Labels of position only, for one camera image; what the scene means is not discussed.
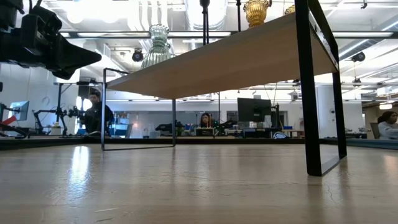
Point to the red object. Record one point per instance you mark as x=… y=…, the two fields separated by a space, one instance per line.
x=5 y=120

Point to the white blue round object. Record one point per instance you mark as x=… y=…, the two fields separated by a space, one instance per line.
x=280 y=135

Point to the long ceiling light fixture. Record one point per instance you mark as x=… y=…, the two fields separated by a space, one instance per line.
x=192 y=33

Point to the clear ribbed glass candle holder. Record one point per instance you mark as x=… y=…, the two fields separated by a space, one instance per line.
x=158 y=46

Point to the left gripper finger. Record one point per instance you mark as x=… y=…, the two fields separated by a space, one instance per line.
x=71 y=57

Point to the person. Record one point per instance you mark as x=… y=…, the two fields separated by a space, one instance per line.
x=205 y=121
x=388 y=126
x=96 y=115

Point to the small lit monitor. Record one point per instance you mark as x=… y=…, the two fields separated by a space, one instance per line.
x=19 y=110

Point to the large black monitor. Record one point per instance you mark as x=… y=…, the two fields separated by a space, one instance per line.
x=253 y=112

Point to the black aluminium table frame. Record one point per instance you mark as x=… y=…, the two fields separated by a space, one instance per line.
x=202 y=140

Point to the black ceiling spotlight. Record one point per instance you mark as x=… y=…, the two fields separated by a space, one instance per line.
x=137 y=56
x=358 y=57

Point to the wooden shelf black metal legs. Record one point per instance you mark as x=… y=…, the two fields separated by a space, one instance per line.
x=233 y=62

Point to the black curved tube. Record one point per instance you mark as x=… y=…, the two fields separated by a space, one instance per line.
x=15 y=128

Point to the background black robot arm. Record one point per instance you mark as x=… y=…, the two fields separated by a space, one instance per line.
x=53 y=113

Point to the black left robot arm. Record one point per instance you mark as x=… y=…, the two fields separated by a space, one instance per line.
x=9 y=12

